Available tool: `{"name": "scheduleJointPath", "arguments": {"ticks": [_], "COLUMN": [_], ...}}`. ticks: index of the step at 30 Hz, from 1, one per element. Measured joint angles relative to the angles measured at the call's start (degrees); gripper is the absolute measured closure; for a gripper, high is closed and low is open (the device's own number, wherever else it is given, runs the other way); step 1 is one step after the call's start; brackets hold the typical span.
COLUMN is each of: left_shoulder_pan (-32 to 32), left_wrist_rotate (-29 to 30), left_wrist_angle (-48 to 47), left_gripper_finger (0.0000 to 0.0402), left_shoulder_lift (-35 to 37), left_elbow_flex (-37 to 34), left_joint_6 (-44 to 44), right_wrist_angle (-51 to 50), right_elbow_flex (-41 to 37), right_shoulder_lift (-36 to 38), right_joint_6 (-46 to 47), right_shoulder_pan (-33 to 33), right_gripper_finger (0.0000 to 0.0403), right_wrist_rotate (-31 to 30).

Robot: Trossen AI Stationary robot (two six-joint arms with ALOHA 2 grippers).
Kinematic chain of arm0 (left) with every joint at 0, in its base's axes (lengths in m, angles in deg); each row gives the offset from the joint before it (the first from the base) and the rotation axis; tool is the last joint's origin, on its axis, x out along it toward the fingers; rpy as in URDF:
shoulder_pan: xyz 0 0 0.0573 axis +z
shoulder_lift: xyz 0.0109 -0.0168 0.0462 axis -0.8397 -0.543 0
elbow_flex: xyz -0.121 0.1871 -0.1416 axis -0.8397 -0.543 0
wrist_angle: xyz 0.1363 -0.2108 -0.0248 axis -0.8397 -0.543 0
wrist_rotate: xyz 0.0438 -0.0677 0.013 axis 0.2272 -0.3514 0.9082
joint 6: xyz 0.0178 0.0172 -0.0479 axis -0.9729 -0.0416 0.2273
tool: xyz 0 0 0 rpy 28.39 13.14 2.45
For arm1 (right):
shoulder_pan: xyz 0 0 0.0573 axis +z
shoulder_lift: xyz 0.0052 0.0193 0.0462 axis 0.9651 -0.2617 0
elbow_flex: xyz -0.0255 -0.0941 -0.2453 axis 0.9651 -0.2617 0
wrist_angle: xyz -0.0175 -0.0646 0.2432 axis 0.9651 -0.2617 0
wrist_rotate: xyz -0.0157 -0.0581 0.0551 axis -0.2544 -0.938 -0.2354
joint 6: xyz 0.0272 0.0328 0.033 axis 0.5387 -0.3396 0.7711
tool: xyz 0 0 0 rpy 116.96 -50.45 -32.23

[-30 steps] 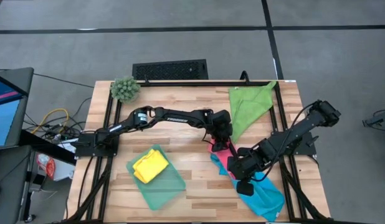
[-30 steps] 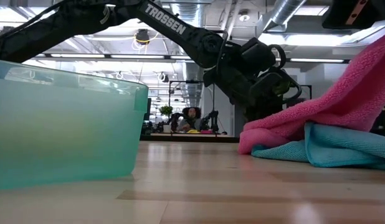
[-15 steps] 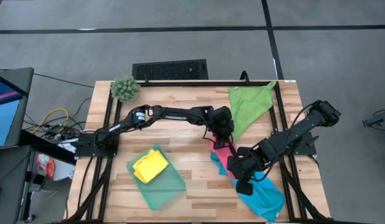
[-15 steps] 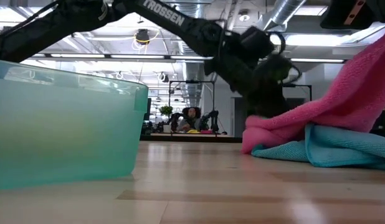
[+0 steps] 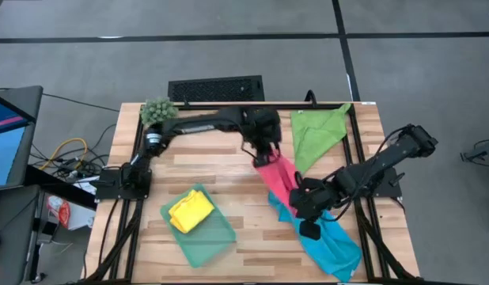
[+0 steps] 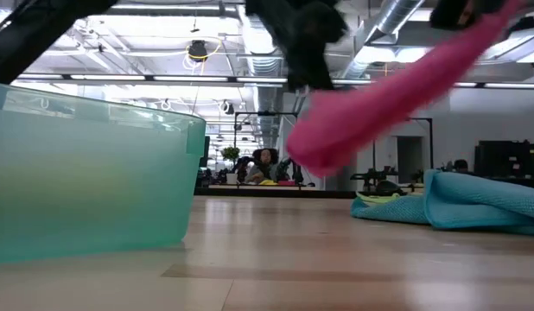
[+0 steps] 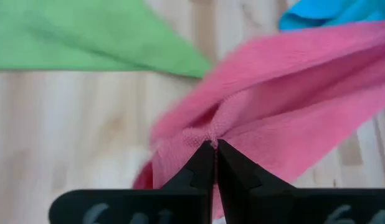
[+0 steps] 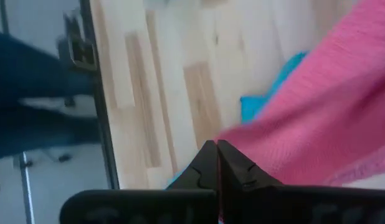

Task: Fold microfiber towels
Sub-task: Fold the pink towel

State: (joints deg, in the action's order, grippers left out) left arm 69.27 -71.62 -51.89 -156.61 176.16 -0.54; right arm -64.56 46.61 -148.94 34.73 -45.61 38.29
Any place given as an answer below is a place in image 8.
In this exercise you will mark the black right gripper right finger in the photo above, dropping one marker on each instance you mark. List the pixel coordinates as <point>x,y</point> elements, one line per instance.
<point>289,205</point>

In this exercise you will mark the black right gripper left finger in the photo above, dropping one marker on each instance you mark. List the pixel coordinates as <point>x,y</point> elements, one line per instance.
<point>164,205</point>

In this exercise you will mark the pink microfiber towel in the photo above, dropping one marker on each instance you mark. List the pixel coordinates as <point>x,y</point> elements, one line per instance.
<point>320,109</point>

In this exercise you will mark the blue microfiber towel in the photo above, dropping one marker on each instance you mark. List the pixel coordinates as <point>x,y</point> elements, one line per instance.
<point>254,107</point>

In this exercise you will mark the black table edge trim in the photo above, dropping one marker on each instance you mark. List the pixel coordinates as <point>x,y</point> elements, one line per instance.
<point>103,124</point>

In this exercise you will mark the metal chair leg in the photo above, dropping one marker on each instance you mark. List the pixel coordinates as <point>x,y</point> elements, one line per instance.
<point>26,186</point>

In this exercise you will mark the black table clamp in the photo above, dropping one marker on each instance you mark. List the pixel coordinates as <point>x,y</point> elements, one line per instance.
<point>80,46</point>

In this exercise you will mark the person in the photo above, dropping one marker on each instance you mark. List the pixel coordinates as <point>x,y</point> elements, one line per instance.
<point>30,77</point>

